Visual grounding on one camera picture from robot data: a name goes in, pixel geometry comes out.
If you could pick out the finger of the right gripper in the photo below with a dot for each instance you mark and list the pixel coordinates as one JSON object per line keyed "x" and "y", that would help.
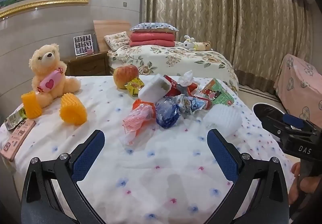
{"x": 293, "y": 121}

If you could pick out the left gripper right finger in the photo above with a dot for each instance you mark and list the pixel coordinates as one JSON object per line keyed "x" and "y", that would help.
{"x": 269, "y": 203}

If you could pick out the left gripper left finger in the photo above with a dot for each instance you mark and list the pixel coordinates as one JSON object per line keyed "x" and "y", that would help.
{"x": 40, "y": 203}

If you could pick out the white foam fruit net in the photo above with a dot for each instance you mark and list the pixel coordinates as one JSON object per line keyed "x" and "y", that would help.
{"x": 225, "y": 119}

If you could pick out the green milk carton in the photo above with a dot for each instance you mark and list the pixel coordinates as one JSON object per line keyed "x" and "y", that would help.
{"x": 214, "y": 91}

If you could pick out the orange foam fruit net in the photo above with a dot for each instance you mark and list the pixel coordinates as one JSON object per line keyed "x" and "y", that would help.
{"x": 72, "y": 111}

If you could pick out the white tissue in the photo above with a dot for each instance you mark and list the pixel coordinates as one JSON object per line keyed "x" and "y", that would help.
{"x": 186, "y": 79}

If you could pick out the orange clear plastic bag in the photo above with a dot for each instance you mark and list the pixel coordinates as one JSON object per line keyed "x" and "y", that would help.
{"x": 142, "y": 113}

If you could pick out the red snack bag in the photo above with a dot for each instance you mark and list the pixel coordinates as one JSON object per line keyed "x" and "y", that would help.
{"x": 177, "y": 89}

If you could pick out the blue plastic wrapper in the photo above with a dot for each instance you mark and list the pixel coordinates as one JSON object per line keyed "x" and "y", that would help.
{"x": 167, "y": 112}

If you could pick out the yellow snack packet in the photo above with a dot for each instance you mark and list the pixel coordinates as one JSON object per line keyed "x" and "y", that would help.
{"x": 134, "y": 86}

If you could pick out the cartoon wrapper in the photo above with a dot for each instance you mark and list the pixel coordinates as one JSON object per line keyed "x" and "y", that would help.
{"x": 191, "y": 104}

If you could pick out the black white trash bin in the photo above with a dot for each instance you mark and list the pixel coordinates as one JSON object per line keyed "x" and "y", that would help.
{"x": 262, "y": 111}

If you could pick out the person's right hand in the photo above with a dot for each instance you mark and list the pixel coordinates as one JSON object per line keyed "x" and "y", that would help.
{"x": 307, "y": 185}

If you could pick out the pink heart cloth cover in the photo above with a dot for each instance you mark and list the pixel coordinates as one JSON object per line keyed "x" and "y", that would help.
{"x": 298, "y": 86}

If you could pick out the small green drink box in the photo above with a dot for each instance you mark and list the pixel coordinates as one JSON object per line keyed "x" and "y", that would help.
{"x": 15, "y": 119}

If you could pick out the beige patterned curtain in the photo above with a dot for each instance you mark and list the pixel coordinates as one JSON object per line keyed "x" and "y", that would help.
{"x": 254, "y": 35}

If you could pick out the white dotted bed sheet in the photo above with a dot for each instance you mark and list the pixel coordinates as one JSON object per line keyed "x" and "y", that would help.
{"x": 165, "y": 176}

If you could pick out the tan dog plush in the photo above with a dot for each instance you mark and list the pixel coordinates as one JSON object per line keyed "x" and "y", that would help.
{"x": 202, "y": 46}

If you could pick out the beige teddy bear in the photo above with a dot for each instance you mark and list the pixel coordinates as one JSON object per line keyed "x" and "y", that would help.
{"x": 49, "y": 81}

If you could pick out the white rabbit plush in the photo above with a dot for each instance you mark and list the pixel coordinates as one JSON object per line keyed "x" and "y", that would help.
{"x": 190, "y": 43}

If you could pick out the floral quilt bed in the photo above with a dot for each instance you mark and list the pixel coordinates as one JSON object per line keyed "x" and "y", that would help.
{"x": 175, "y": 61}

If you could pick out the wooden nightstand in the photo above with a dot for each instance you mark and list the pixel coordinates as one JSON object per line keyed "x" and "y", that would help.
{"x": 88, "y": 65}

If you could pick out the red apple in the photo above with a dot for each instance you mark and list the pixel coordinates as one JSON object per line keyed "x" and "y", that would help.
{"x": 124, "y": 74}

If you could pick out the red folded blanket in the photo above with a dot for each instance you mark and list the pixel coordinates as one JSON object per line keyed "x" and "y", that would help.
{"x": 152, "y": 38}

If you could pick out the floral pillow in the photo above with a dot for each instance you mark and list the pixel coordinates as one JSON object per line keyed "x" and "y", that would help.
{"x": 115, "y": 41}

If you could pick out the blue dotted pillow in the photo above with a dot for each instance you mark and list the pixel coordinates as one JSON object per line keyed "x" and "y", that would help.
{"x": 154, "y": 26}

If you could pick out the wooden headboard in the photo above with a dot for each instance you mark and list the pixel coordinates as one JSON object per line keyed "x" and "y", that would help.
{"x": 109, "y": 27}

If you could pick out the photo collage frame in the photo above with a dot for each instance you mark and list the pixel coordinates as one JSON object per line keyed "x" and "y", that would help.
{"x": 83, "y": 45}

